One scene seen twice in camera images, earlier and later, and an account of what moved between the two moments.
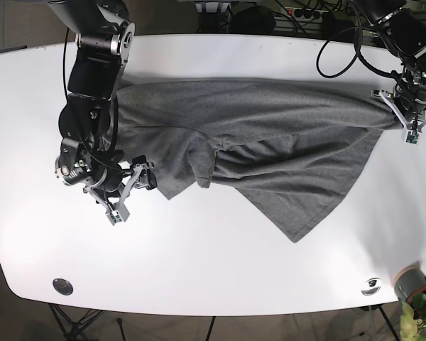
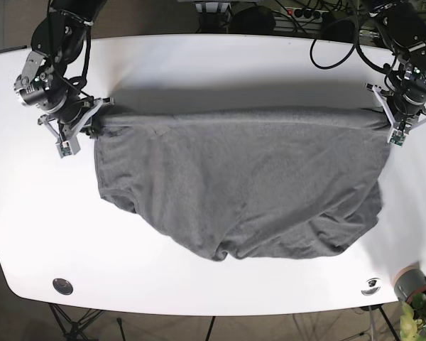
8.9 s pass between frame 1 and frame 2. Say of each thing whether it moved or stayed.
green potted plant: stayed
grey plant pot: stayed
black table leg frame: stayed
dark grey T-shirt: moved
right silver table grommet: stayed
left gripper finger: moved
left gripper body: moved
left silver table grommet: stayed
